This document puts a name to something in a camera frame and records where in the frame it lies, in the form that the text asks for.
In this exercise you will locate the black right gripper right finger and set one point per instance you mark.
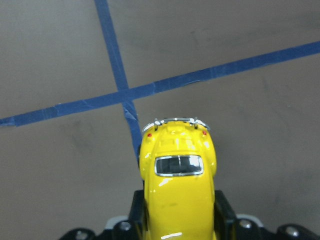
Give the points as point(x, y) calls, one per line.
point(224, 217)

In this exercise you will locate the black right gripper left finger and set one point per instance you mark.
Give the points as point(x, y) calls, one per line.
point(139, 217)

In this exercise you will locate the yellow beetle toy car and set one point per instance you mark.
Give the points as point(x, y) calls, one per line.
point(177, 163)

